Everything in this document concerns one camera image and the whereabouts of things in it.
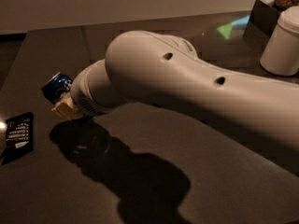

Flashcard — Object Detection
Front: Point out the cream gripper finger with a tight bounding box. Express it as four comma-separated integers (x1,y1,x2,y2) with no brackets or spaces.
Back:
51,97,83,120

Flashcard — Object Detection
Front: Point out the blue pepsi can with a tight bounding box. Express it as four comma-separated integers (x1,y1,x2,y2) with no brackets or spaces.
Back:
42,72,73,105

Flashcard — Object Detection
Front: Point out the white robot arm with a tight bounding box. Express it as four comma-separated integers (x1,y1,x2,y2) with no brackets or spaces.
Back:
52,31,299,149

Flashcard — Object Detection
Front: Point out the black snack packet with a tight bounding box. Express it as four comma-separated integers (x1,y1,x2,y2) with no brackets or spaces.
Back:
6,112,34,149

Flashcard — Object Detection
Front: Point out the white cylindrical canister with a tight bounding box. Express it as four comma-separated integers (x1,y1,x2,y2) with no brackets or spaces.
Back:
260,6,299,77

